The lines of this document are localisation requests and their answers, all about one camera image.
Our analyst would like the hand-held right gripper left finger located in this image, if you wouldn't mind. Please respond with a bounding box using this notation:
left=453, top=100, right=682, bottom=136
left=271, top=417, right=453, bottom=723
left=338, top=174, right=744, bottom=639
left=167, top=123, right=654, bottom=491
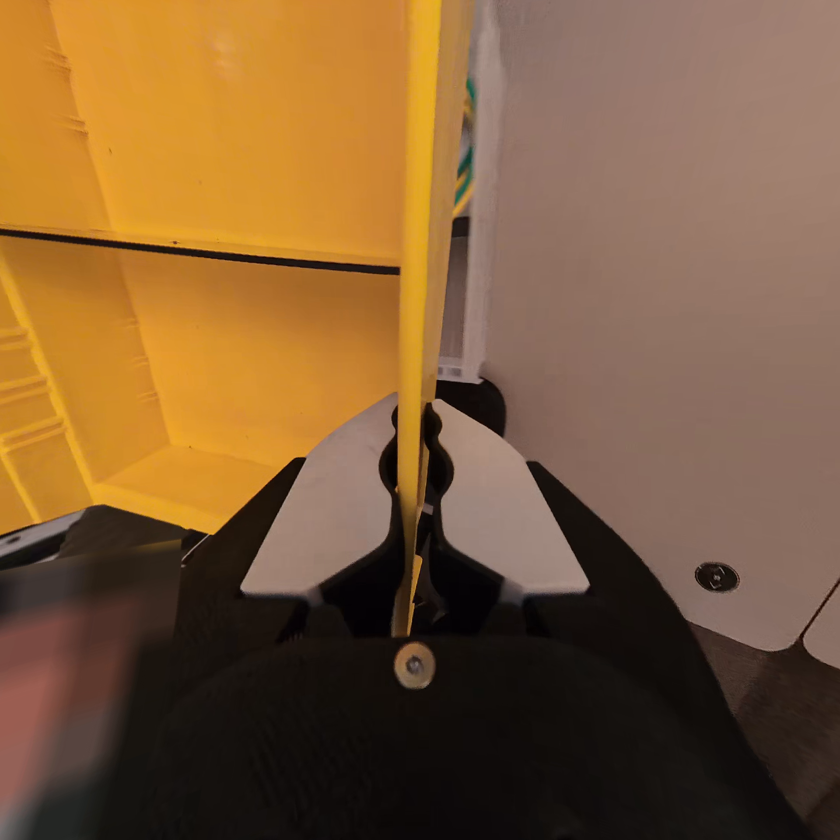
left=239, top=392, right=402, bottom=601

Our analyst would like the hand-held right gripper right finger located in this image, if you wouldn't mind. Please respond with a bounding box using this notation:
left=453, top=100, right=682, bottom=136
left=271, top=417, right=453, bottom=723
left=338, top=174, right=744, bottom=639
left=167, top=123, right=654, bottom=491
left=424, top=399, right=591, bottom=596

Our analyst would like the yellow plastic bin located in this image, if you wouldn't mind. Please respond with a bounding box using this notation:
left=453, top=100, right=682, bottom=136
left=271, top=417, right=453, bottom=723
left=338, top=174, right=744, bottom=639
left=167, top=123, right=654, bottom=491
left=0, top=0, right=477, bottom=639

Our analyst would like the round table grommet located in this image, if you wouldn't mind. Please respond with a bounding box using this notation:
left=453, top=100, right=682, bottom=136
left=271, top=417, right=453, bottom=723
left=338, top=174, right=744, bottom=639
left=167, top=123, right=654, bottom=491
left=693, top=560, right=742, bottom=596

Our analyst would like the black bin divider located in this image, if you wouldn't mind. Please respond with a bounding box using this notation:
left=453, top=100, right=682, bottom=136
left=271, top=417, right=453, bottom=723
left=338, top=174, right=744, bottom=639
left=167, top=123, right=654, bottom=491
left=0, top=224, right=402, bottom=276

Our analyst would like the yellow ethernet cable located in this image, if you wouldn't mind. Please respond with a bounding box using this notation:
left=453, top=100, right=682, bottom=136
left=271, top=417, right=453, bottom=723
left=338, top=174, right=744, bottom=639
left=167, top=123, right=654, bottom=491
left=452, top=98, right=475, bottom=218

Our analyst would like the green ethernet cable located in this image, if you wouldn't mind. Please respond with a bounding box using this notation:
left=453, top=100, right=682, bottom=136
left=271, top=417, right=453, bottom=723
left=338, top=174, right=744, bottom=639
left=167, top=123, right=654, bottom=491
left=462, top=77, right=476, bottom=192

